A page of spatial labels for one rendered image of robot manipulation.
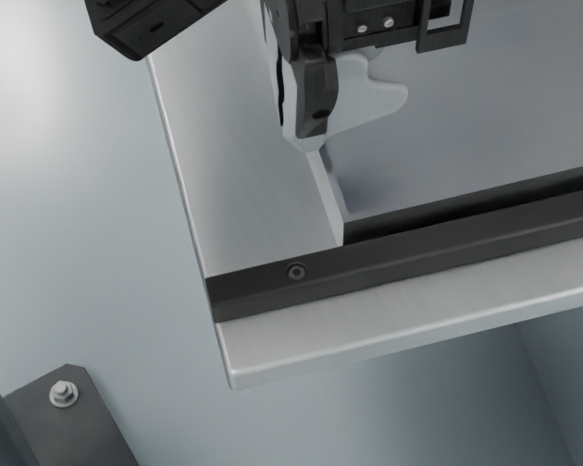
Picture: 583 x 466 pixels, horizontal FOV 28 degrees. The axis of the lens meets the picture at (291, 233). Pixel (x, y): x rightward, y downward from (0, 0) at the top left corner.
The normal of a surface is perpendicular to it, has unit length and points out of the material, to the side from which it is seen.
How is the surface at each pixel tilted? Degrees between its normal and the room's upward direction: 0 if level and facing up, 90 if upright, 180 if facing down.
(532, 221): 0
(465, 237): 0
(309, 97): 86
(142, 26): 90
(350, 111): 93
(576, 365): 90
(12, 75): 0
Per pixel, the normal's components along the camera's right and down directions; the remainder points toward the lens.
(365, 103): 0.25, 0.85
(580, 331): -0.97, 0.22
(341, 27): 0.25, 0.66
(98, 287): -0.01, -0.52
